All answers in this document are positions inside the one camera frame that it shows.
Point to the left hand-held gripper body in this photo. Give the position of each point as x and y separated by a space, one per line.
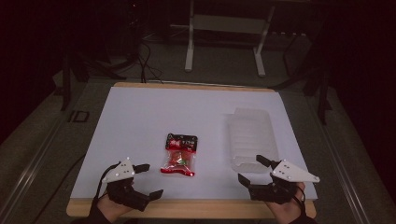
124 191

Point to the metal floor rail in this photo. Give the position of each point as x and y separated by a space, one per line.
29 177
345 174

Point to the person's right hand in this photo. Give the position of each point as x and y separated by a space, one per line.
288 213

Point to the red snack packet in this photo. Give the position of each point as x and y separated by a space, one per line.
179 155

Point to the white table mat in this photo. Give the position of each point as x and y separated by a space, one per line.
155 112

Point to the white metal stand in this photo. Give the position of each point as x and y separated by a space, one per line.
229 24

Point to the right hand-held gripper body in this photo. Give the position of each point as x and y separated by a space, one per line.
274 193

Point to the black tripod stand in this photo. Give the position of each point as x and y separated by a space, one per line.
322 93

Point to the clear plastic tray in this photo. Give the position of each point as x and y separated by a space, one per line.
250 137

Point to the person's left hand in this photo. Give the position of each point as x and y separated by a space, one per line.
112 210

